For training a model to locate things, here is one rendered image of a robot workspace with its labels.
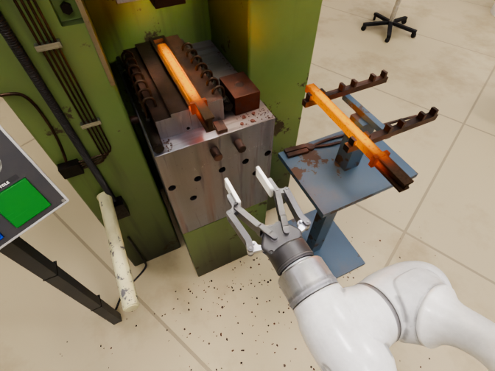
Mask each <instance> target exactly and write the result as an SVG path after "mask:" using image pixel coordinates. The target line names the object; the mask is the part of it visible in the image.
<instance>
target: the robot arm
mask: <svg viewBox="0 0 495 371"><path fill-rule="evenodd" d="M256 176H257V178H258V179H259V181H260V183H261V184H262V186H263V187H264V189H265V191H266V192H267V193H268V195H269V196H270V197H272V196H273V195H274V197H273V199H274V200H275V207H276V211H277V215H278V222H276V223H275V224H273V225H268V226H266V225H265V224H263V223H261V222H259V221H258V220H257V219H255V218H254V217H253V216H251V215H250V214H249V213H248V212H247V211H246V210H245V209H243V208H242V207H241V201H240V199H239V197H238V196H237V194H236V192H235V191H234V188H233V186H232V185H231V183H230V181H229V180H228V178H225V179H224V180H225V188H226V190H227V191H228V194H227V200H228V203H229V205H230V207H231V209H230V210H227V211H226V214H227V220H228V221H229V223H230V224H231V226H232V228H233V229H234V230H235V232H236V233H237V235H238V236H239V237H240V239H241V240H242V242H243V244H244V245H245V247H246V250H247V255H248V256H253V254H254V253H258V252H263V253H264V254H265V255H266V256H267V257H268V258H269V260H270V262H271V264H272V265H273V267H274V269H275V271H276V273H277V274H278V276H280V278H279V279H278V284H279V286H280V287H281V290H282V292H283V293H284V295H285V297H286V299H287V301H288V302H289V306H290V307H291V308H292V310H293V311H294V314H295V316H296V319H297V321H298V327H299V330H300V332H301V335H302V337H303V340H304V341H305V343H306V346H307V347H308V348H309V351H310V353H311V354H312V356H313V358H314V360H315V361H316V362H317V365H318V366H319V368H320V369H321V370H322V371H397V369H396V363H395V359H394V357H393V355H392V353H391V352H390V349H389V348H390V346H391V345H392V344H394V343H395V342H397V341H400V342H402V343H410V344H414V345H421V346H424V347H427V348H429V349H434V348H436V347H439V346H441V345H448V346H452V347H456V348H457V349H460V350H462V351H464V352H466V353H467V354H469V355H470V356H473V357H474V358H475V359H476V360H478V361H479V362H480V363H482V364H483V365H484V366H485V367H486V368H487V369H488V370H489V371H495V323H494V322H492V321H490V320H489V319H487V318H485V317H484V316H482V315H480V314H478V313H477V312H475V311H473V310H471V309H470V308H468V307H466V306H465V305H463V304H462V303H461V302H460V301H459V300H458V298H457V295H456V293H455V291H454V289H453V288H452V285H451V283H450V282H449V279H448V278H447V276H446V275H445V274H444V273H443V272H442V271H441V270H440V269H439V268H437V267H436V266H434V265H432V264H429V263H427V262H423V261H403V262H399V263H396V264H392V265H390V266H387V267H385V268H383V269H380V270H378V271H376V272H374V273H372V274H371V275H369V276H367V277H366V278H364V279H363V280H362V281H360V282H359V283H357V284H355V285H353V286H349V287H344V288H343V287H342V286H341V285H340V284H339V283H338V282H337V279H336V277H335V276H333V274H332V273H331V271H330V269H329V268H328V267H327V265H326V264H325V262H324V261H323V259H322V258H321V257H320V256H318V255H315V256H314V253H313V252H312V250H311V248H310V247H309V245H308V244H307V243H306V241H305V240H304V239H303V236H302V232H303V231H307V230H308V229H309V226H310V224H311V221H310V220H309V219H308V218H307V217H306V216H304V214H303V212H302V210H301V209H300V207H299V205H298V203H297V202H296V200H295V198H294V196H293V195H292V192H291V191H290V189H289V187H284V188H278V186H277V185H276V184H275V183H274V181H273V179H271V178H268V179H267V177H266V176H265V174H264V172H263V171H262V170H261V169H260V167H259V166H257V167H256ZM282 197H283V198H284V200H285V202H286V204H287V205H288V207H289V209H290V211H291V213H292V215H293V217H294V219H295V221H296V222H297V226H298V227H295V226H293V225H290V224H288V221H287V215H286V214H285V210H284V204H283V200H282ZM236 216H237V217H238V218H239V219H241V220H242V221H243V222H244V223H245V224H246V225H247V226H248V227H250V228H251V229H252V230H253V231H255V232H256V233H257V235H258V236H259V237H260V238H261V239H262V240H261V245H258V244H257V243H256V242H255V241H252V239H251V237H250V235H249V234H248V232H247V231H246V229H244V227H243V226H242V224H241V223H240V221H239V220H238V219H237V217H236Z"/></svg>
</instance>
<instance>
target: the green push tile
mask: <svg viewBox="0 0 495 371"><path fill-rule="evenodd" d="M50 205H51V204H50V202H49V201H48V200H47V199H46V198H45V197H44V196H43V195H42V194H41V193H40V192H39V191H38V190H37V189H36V188H35V187H34V186H33V185H32V184H31V183H30V182H29V181H28V180H27V178H25V177H24V178H22V179H20V180H19V181H18V182H16V183H14V184H12V185H11V186H9V187H8V188H6V189H4V190H3V191H1V192H0V214H1V215H2V216H3V217H4V218H6V219H7V220H8V221H9V222H10V223H11V224H12V225H14V226H15V227H16V228H18V227H20V226H22V225H23V224H24V223H26V222H28V221H29V220H30V219H32V218H33V217H35V216H36V215H38V214H39V213H40V212H42V211H44V210H45V209H47V208H48V207H49V206H50Z"/></svg>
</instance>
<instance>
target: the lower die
mask: <svg viewBox="0 0 495 371"><path fill-rule="evenodd" d="M161 38H163V39H164V41H165V42H166V44H167V46H168V47H169V49H170V50H171V52H172V53H173V55H174V56H175V58H176V60H177V61H178V63H179V64H180V66H181V68H182V69H183V70H184V72H185V74H186V76H187V77H188V78H189V80H190V81H191V83H192V84H193V86H194V88H195V89H196V91H197V92H198V94H199V95H200V97H201V98H206V99H207V104H208V108H209V109H210V111H211V112H212V114H213V115H214V119H212V122H214V121H219V120H225V116H224V106H223V98H222V97H221V95H220V94H219V92H218V91H217V89H216V90H215V91H214V94H211V91H212V89H213V88H214V85H213V84H212V83H211V81H210V82H209V83H208V86H206V81H207V79H208V77H207V76H206V74H205V73H204V75H203V78H200V75H201V73H202V71H203V70H202V69H201V67H200V66H198V71H195V67H196V65H197V61H196V60H195V59H193V63H192V64H191V62H190V61H191V58H192V57H193V56H192V54H191V53H190V52H189V56H188V57H186V52H187V51H188V49H187V48H186V46H184V50H183V51H182V50H181V47H182V45H183V41H182V40H181V39H180V38H179V36H178V35H172V36H169V37H165V36H164V35H162V36H158V37H154V38H149V40H150V41H148V42H144V43H138V44H135V46H136V47H135V48H131V49H125V50H123V51H127V50H128V51H131V52H132V53H133V55H134V58H135V59H136V61H137V63H138V66H139V68H140V69H141V73H142V74H143V75H144V78H145V81H146V82H147V84H148V87H149V89H150V90H151V92H152V96H153V98H154V99H155V100H156V103H157V107H155V106H154V103H153V100H151V99H148V100H146V101H145V105H146V107H147V110H148V112H149V114H150V117H151V119H152V121H153V124H154V125H155V128H156V130H157V132H158V134H159V137H160V139H164V138H168V137H171V136H174V135H178V134H181V133H184V132H187V131H190V130H193V129H197V128H199V127H202V124H201V123H200V120H199V118H198V117H197V115H196V114H194V115H192V112H191V108H190V104H189V100H188V98H187V96H186V95H185V93H184V92H183V89H182V88H181V86H180V85H179V83H178V81H177V80H176V78H175V76H174V74H173V73H172V71H171V69H170V68H169V66H168V65H167V63H166V61H165V59H164V58H163V56H162V54H161V53H160V51H159V50H158V47H157V46H156V45H155V43H154V40H157V39H161ZM141 96H142V99H143V98H145V97H148V96H150V94H149V92H148V91H142V92H141ZM187 127H190V129H189V130H187Z"/></svg>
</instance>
